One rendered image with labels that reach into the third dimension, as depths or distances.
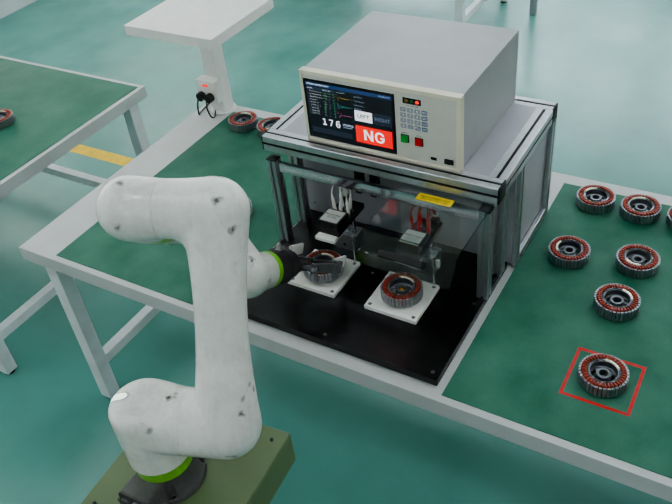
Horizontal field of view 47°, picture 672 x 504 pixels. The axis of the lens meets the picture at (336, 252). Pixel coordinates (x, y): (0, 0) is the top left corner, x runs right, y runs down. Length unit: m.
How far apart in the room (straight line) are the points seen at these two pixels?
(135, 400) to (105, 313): 1.93
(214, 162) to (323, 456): 1.08
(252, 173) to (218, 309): 1.32
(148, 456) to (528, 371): 0.90
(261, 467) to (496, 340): 0.68
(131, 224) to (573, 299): 1.19
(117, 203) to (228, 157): 1.39
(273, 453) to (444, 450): 1.11
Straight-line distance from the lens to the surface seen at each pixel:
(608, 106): 4.49
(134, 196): 1.39
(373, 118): 1.92
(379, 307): 2.01
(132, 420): 1.49
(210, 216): 1.33
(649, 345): 2.02
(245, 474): 1.65
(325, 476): 2.64
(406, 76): 1.89
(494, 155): 1.96
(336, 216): 2.10
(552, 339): 1.99
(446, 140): 1.86
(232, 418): 1.43
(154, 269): 2.33
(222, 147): 2.82
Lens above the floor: 2.17
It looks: 39 degrees down
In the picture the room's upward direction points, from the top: 7 degrees counter-clockwise
